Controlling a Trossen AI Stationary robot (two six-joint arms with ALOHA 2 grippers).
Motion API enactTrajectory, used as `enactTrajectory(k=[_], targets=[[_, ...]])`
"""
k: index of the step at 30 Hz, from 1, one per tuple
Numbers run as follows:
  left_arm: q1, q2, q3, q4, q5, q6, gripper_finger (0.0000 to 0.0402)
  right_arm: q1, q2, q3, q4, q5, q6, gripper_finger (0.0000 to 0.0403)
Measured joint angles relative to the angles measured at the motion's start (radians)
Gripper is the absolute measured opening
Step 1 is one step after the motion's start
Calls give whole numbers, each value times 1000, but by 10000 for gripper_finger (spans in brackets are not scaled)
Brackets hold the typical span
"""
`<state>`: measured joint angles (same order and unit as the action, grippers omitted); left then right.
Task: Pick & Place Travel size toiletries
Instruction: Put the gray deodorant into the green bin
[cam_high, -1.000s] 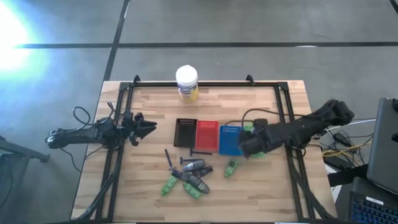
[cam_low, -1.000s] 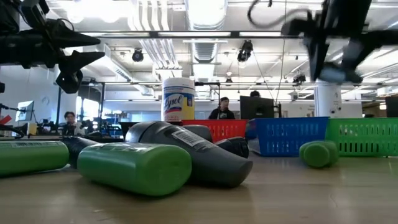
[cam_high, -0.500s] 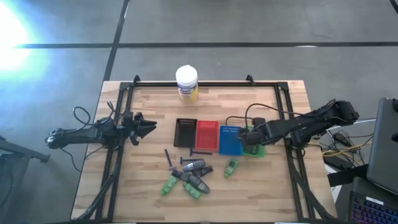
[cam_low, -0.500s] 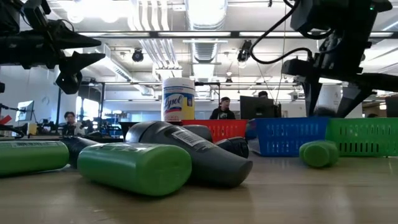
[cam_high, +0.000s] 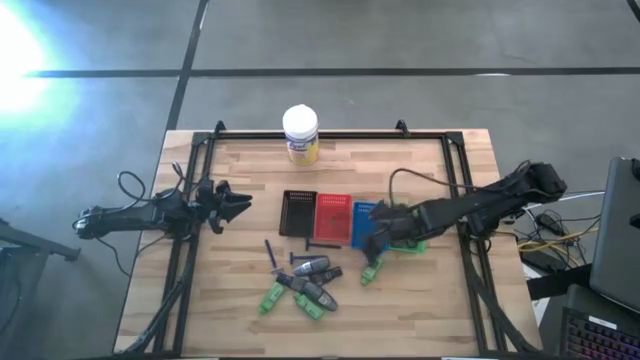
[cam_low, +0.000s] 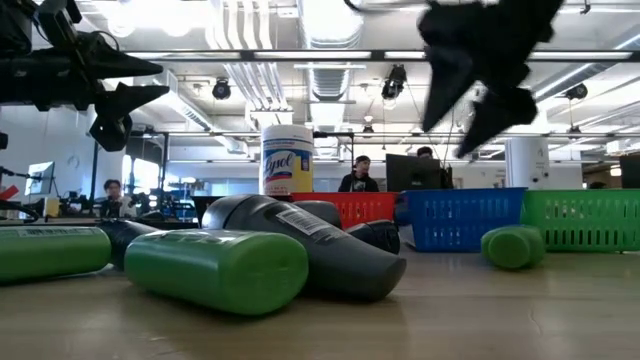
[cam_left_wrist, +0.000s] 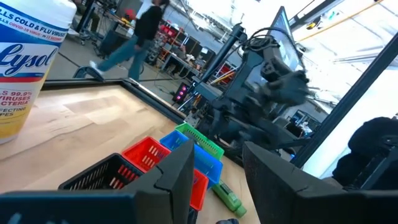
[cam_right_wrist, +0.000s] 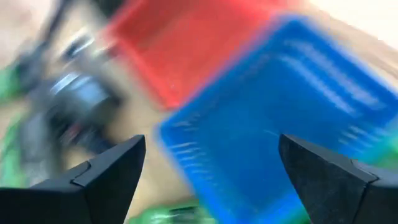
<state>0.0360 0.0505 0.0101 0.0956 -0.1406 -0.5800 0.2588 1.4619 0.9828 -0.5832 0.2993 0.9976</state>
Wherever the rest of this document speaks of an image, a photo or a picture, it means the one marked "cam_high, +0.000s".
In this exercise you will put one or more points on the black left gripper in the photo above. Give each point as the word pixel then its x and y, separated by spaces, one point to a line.
pixel 210 205

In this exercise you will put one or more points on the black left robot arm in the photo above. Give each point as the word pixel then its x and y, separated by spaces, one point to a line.
pixel 130 217

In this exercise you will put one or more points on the white-lidded yellow wipes canister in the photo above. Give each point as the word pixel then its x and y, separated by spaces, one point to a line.
pixel 300 125

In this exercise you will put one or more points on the black plastic basket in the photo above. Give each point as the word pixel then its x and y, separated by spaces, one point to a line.
pixel 297 215

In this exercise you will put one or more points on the black backlit keyboard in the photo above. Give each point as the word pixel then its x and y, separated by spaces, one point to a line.
pixel 600 342

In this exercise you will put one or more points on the black aluminium table frame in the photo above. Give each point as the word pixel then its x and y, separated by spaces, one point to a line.
pixel 330 135

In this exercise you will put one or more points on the red plastic basket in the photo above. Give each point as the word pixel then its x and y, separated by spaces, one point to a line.
pixel 332 217

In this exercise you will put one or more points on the green plastic basket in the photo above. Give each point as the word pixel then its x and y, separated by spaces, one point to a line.
pixel 412 247

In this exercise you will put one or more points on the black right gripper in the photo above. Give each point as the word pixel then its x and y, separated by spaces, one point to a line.
pixel 397 225

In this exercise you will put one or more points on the black metal stand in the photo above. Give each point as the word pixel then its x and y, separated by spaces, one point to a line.
pixel 35 242

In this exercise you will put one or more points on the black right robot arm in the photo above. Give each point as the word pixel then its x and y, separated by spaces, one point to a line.
pixel 475 202

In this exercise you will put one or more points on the grey travel deodorant stick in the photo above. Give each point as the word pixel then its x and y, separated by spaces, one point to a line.
pixel 311 266
pixel 322 298

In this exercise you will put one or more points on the blue plastic basket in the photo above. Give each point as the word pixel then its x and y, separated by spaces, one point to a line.
pixel 361 225

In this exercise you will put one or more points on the black power adapter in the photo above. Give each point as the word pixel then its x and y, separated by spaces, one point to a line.
pixel 537 261

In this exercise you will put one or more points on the black frame clamp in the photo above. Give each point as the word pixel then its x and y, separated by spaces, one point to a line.
pixel 402 128
pixel 220 127

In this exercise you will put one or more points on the grey laptop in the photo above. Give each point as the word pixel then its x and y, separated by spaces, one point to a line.
pixel 617 235

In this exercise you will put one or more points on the small green bottle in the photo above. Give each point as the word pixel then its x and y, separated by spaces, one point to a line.
pixel 310 307
pixel 271 299
pixel 371 274

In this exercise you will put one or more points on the black power brick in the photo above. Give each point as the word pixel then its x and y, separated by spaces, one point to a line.
pixel 549 223

